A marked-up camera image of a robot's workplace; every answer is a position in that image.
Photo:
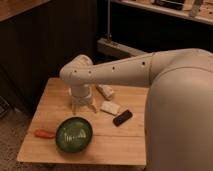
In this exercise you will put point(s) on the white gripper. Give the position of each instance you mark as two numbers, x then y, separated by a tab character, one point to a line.
81	95

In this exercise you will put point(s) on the black eraser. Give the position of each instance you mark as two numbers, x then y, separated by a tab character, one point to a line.
117	121

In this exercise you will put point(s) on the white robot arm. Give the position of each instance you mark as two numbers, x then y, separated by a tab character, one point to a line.
178	118

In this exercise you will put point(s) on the white sponge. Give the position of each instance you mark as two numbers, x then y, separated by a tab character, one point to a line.
110	107

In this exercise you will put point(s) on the white plastic bottle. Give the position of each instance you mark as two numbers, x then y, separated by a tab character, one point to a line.
106	91

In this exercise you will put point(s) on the green bowl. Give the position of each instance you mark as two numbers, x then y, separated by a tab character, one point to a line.
73	135

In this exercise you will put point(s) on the wooden table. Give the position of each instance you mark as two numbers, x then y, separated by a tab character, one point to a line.
110	145

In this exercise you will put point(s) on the orange carrot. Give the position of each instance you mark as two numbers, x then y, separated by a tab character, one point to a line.
44	134

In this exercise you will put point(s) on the grey metal bench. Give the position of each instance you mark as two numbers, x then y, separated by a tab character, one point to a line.
120	51

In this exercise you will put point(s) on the wooden shelf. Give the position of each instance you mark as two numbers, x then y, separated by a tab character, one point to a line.
201	17

